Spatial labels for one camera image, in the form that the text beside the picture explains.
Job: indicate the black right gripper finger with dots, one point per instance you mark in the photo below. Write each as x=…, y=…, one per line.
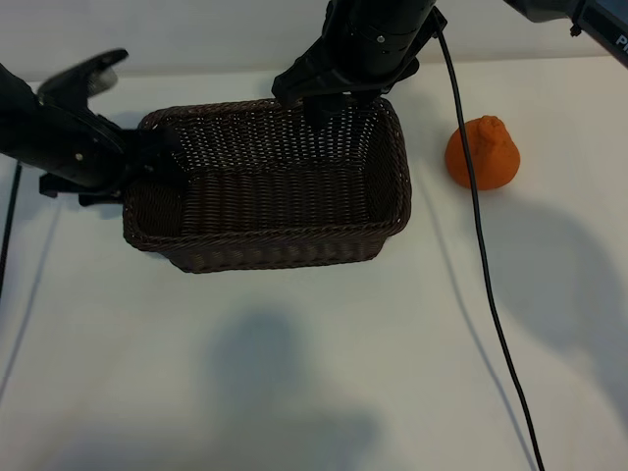
x=314, y=73
x=321, y=110

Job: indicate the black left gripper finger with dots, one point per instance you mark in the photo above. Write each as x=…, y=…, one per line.
x=157, y=152

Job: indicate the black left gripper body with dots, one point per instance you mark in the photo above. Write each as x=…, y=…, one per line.
x=64, y=142

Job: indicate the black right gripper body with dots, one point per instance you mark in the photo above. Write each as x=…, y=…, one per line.
x=382, y=34

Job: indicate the dark brown woven basket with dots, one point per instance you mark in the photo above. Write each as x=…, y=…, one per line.
x=275, y=216

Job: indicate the orange fruit with knobbed top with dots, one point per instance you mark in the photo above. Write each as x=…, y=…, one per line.
x=495, y=157

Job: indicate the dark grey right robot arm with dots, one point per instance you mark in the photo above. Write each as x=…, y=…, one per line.
x=603, y=24

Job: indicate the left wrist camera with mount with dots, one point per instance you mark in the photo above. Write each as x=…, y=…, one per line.
x=83, y=73

